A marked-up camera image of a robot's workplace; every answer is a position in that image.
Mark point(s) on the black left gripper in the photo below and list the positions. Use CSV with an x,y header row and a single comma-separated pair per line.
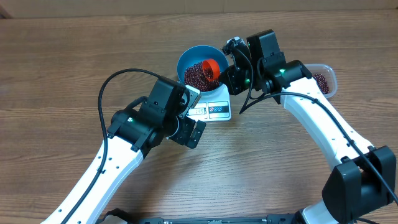
x,y
183,137

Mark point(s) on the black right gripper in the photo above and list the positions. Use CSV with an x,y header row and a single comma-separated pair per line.
x,y
233,79

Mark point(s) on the red measuring scoop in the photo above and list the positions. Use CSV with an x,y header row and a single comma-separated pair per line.
x,y
211,69

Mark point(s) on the blue bowl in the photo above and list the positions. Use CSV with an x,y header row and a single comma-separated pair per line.
x,y
198,54

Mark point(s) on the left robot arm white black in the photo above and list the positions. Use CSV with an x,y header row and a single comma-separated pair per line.
x,y
133,132

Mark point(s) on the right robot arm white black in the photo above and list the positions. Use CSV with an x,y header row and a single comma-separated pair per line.
x,y
362,177

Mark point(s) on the white kitchen scale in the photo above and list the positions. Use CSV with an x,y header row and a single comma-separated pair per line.
x,y
213,106

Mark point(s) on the red beans in bowl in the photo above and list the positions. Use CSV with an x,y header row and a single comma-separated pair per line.
x,y
198,78

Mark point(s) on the clear plastic container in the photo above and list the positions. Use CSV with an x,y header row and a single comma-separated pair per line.
x,y
328,72

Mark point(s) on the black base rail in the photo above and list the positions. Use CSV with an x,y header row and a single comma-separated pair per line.
x,y
269,219

